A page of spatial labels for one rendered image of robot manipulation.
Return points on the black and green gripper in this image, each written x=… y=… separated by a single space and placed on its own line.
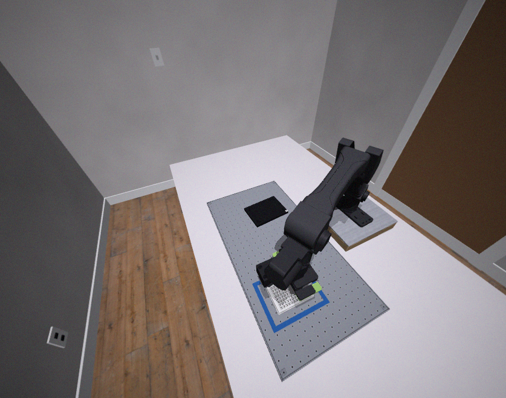
x=310 y=276

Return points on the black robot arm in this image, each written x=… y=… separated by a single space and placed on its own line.
x=306 y=227

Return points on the blue tape outline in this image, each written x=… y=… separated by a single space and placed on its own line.
x=293 y=319

